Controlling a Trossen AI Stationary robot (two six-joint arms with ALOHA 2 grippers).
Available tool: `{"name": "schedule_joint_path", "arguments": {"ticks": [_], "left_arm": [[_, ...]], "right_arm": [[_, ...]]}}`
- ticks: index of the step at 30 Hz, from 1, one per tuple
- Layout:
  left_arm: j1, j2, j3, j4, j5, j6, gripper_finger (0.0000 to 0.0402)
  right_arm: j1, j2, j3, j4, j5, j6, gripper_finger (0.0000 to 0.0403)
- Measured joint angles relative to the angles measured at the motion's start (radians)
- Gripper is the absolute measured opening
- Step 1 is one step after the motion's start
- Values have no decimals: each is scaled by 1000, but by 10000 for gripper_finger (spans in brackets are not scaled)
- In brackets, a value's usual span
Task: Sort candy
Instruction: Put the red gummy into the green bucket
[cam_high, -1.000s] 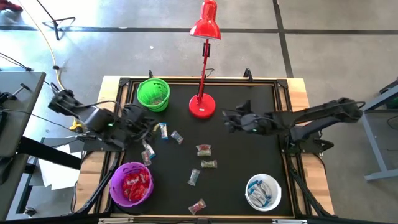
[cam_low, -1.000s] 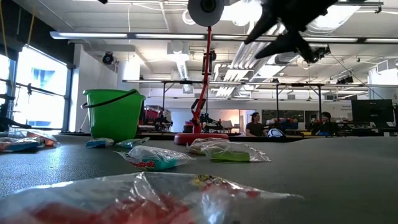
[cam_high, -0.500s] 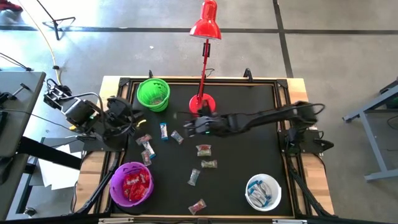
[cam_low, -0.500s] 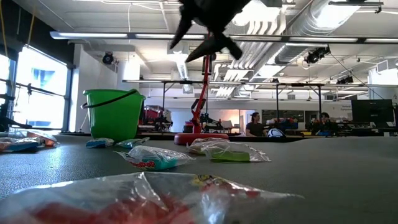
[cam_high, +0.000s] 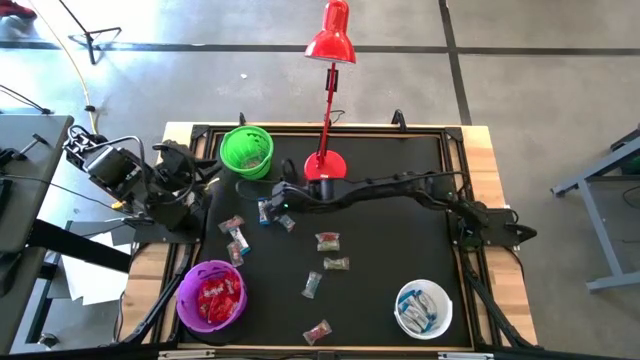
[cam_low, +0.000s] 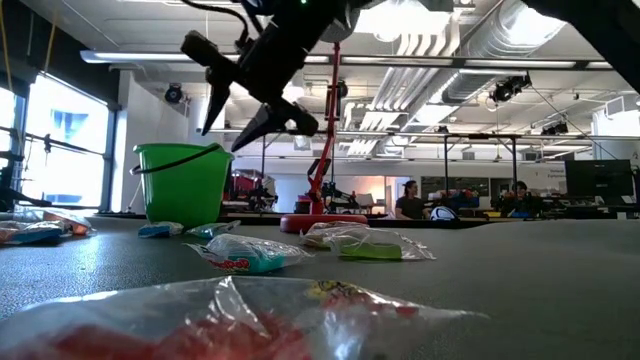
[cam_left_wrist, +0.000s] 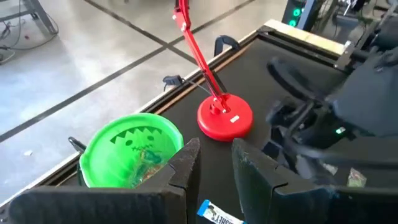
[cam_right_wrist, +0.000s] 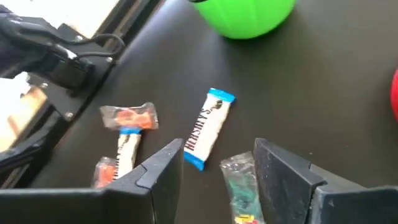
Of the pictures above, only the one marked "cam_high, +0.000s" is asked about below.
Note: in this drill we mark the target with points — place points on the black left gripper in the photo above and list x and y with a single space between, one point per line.
185 182

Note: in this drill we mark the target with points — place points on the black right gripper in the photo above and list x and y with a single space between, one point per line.
280 200

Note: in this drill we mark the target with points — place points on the white blue Hershey's pack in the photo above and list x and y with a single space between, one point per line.
416 320
263 210
240 241

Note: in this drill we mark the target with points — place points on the clear pack red gummy candy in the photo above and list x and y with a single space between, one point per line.
327 236
235 254

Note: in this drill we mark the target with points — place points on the clear pack teal gummy candy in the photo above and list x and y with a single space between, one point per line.
311 285

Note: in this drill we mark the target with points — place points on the red Skittles candy bag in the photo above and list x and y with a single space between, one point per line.
233 286
222 311
212 290

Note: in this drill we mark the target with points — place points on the large clear bag red gummies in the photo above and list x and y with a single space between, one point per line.
317 332

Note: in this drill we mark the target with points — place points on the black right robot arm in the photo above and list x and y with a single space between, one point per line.
400 182

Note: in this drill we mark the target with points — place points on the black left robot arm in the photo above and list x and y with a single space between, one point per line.
115 170

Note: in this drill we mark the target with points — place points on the blue white candy pack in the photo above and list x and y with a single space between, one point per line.
407 298

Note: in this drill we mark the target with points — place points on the white teal candy pack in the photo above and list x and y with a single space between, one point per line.
427 305

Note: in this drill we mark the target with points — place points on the green plastic bucket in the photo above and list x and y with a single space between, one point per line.
230 150

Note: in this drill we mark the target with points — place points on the black table clamp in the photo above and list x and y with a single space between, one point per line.
398 120
242 119

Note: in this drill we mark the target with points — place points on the purple plastic bucket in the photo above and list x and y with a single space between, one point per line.
187 300

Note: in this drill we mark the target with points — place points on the white paper sheets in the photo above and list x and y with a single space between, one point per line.
90 285

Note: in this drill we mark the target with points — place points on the black tripod stand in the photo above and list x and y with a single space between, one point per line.
90 50

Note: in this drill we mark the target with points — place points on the dark grey side desk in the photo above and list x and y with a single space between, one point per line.
35 200

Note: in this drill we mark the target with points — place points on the red desk lamp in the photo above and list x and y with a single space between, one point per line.
330 40

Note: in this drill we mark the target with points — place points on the white plastic bucket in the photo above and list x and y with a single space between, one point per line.
446 310

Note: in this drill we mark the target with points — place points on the person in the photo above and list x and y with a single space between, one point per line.
17 10

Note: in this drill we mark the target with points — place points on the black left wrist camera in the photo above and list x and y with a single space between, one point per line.
177 157

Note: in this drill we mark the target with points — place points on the black rig frame post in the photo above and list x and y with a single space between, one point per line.
159 300
492 302

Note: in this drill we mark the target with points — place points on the black rig frame beam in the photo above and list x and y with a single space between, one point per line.
100 354

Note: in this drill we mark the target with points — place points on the wood and black table frame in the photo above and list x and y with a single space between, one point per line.
480 150

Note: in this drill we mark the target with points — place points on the grey metal table frame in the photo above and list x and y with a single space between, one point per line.
615 281

